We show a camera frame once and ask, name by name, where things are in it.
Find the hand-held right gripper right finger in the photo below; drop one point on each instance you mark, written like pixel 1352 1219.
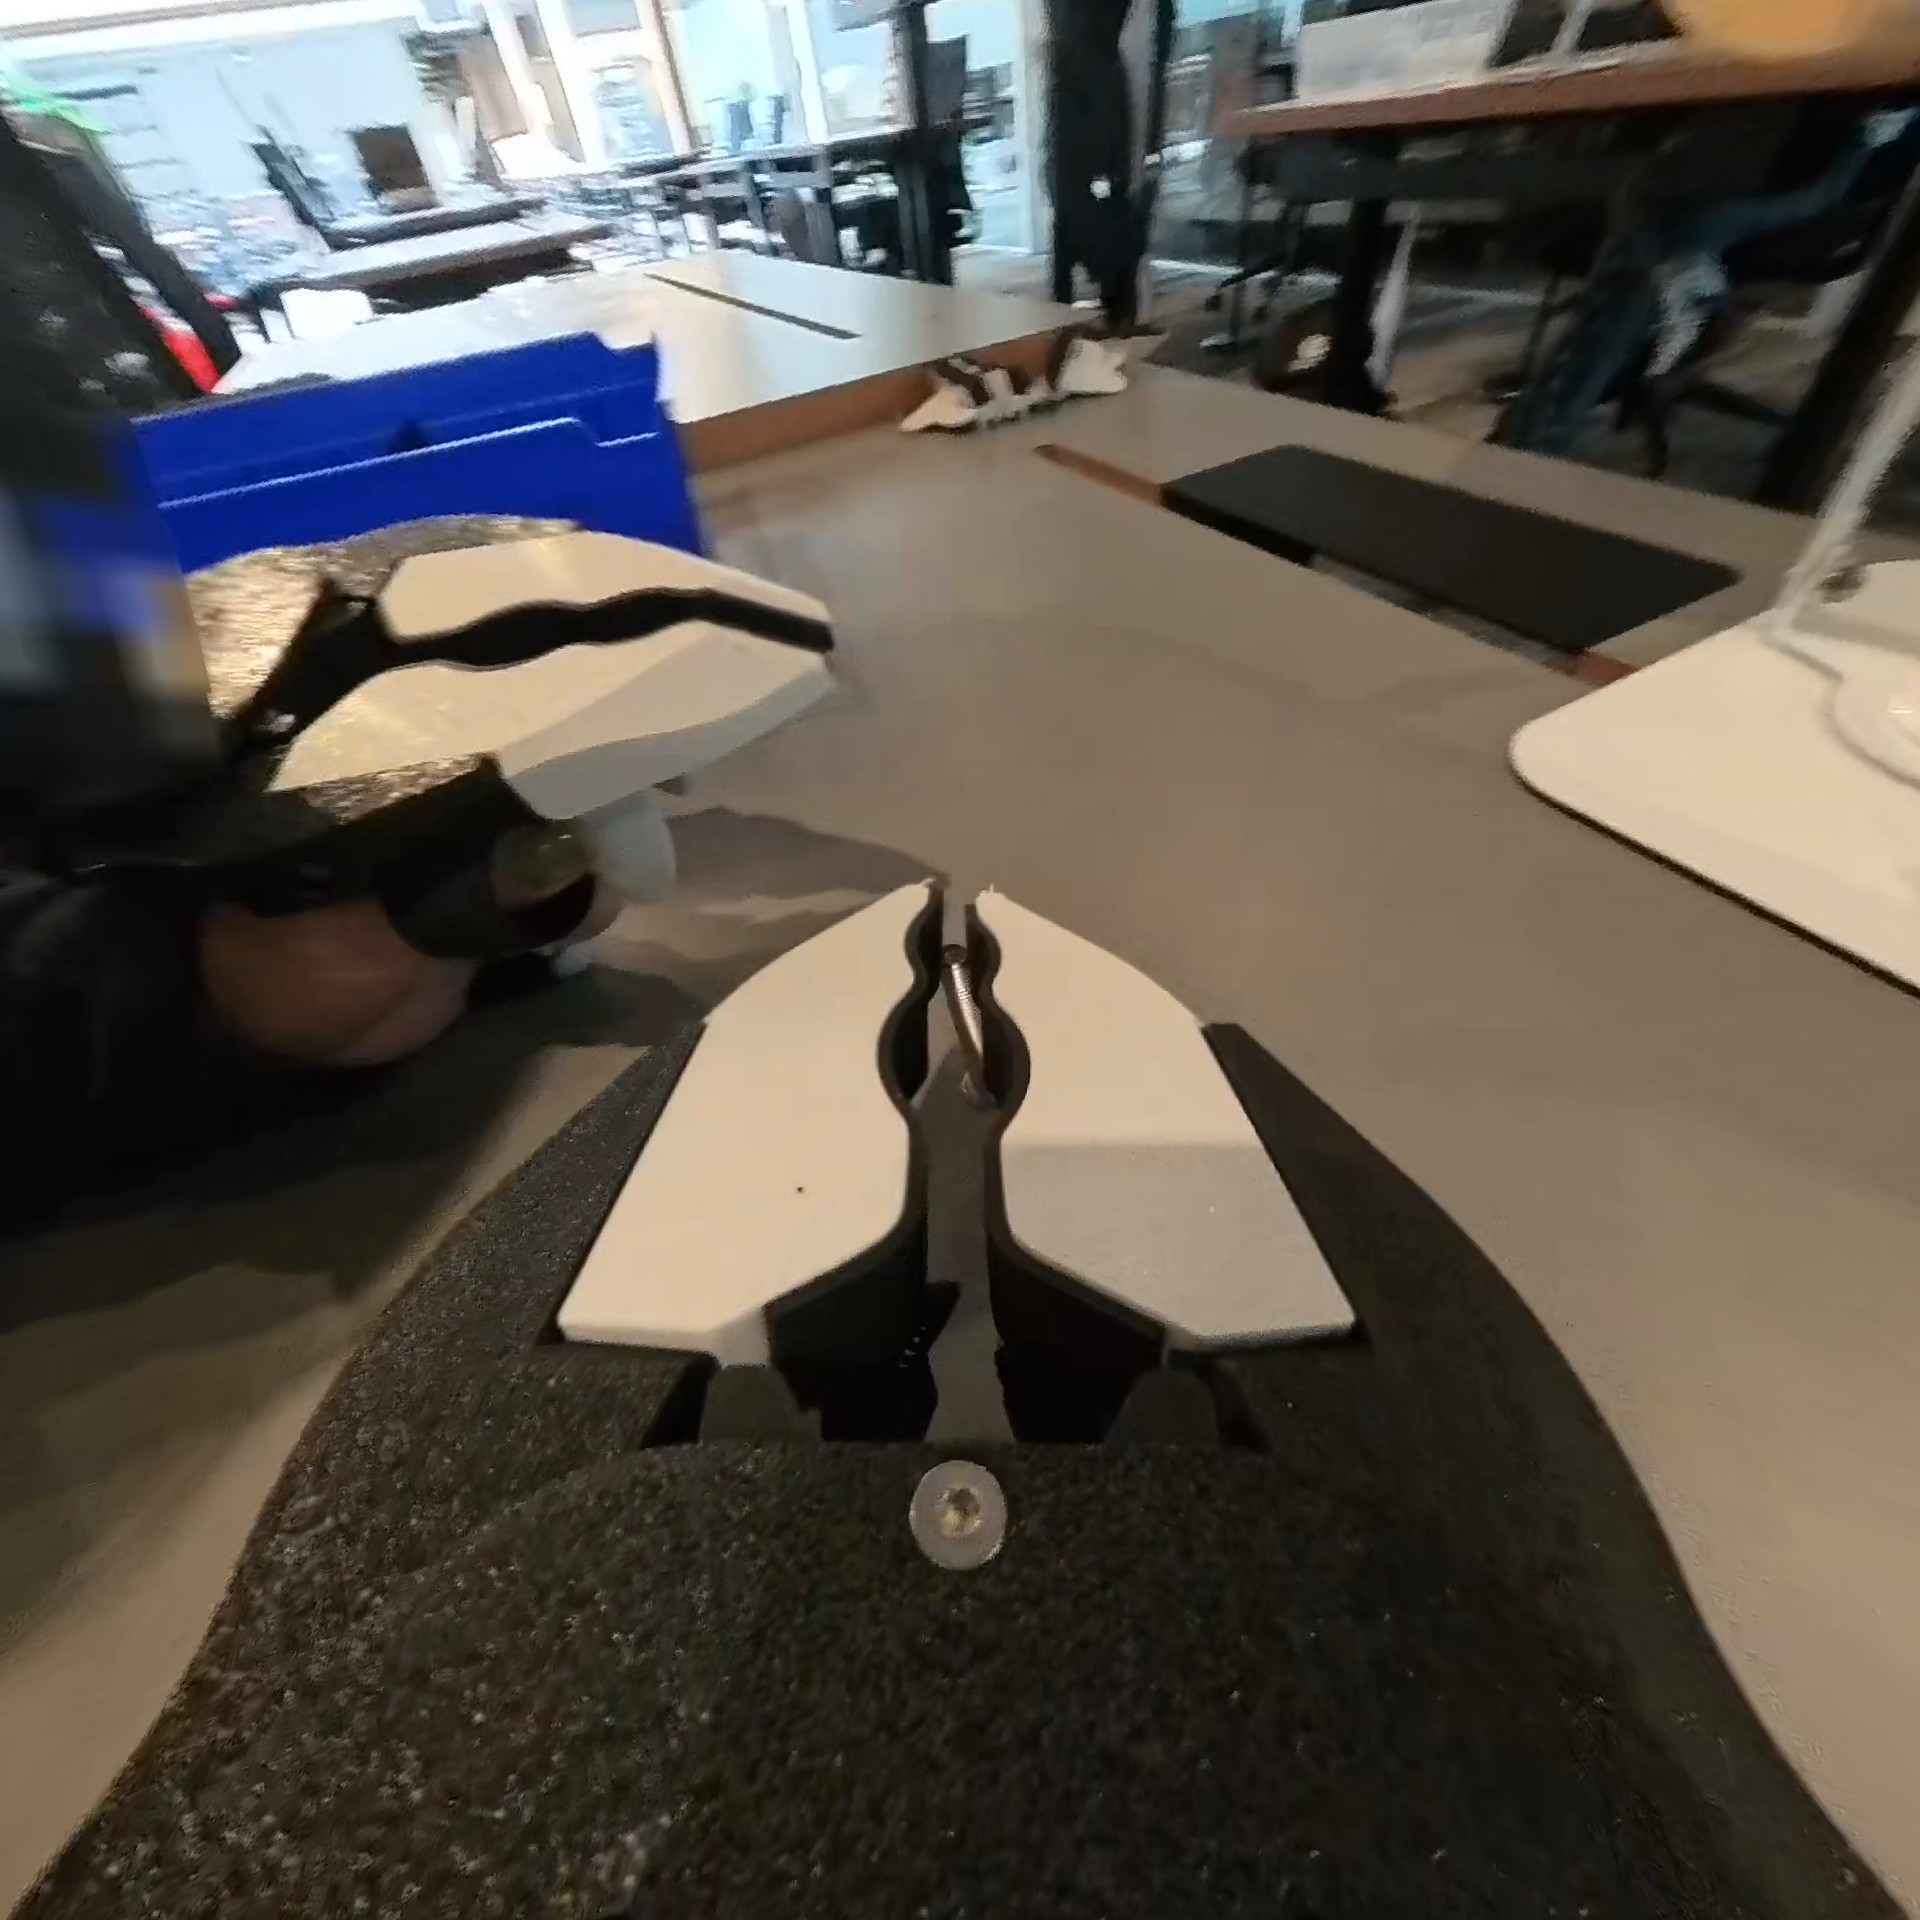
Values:
pixel 1170 1201

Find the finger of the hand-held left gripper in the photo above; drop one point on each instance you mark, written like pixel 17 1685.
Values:
pixel 600 570
pixel 600 704

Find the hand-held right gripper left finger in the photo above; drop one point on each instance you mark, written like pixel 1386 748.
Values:
pixel 751 1184

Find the silver metal bolt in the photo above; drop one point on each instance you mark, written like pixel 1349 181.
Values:
pixel 967 1019

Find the person's left forearm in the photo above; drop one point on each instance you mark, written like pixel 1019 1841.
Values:
pixel 77 1019

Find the person's left hand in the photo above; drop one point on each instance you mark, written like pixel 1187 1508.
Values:
pixel 315 989

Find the blue plastic bin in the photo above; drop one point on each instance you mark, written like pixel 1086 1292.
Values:
pixel 450 451

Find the red object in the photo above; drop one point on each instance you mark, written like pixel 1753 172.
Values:
pixel 187 338

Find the grey background table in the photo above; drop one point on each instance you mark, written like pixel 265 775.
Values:
pixel 434 248

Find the beige adjacent table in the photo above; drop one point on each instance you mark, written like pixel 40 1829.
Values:
pixel 840 329

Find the white document stand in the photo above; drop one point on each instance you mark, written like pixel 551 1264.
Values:
pixel 1695 779

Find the wooden top desk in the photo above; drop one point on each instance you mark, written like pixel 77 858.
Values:
pixel 1501 83

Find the black office chair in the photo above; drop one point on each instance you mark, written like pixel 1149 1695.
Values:
pixel 1695 300

